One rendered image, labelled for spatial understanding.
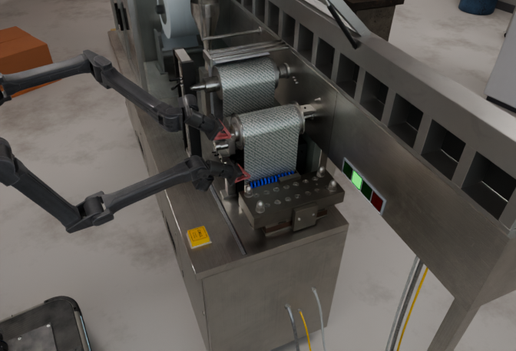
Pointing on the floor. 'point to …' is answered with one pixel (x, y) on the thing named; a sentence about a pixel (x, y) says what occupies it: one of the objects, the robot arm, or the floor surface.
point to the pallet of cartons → (22, 54)
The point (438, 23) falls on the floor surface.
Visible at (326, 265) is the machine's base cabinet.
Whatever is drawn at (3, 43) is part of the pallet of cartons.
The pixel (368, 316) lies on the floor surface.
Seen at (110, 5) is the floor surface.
